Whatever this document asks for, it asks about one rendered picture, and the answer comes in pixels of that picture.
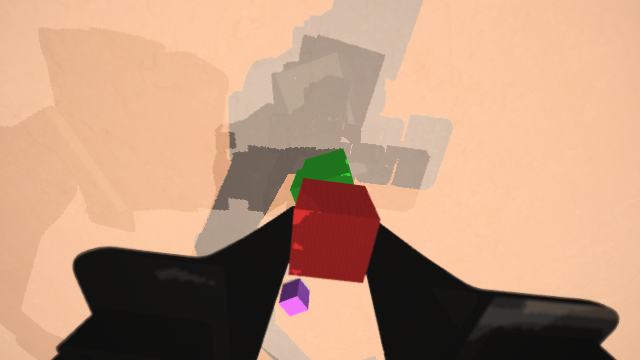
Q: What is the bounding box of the purple block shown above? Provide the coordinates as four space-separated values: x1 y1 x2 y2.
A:
278 278 310 317

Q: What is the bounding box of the red block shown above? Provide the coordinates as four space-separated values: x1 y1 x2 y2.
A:
288 178 381 283

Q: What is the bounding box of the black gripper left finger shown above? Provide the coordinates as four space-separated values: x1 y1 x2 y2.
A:
72 206 295 360

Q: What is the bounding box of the green block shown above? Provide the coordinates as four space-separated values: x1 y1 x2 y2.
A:
302 149 354 184
290 156 352 204

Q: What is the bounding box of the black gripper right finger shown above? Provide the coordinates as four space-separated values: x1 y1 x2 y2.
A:
366 223 620 360

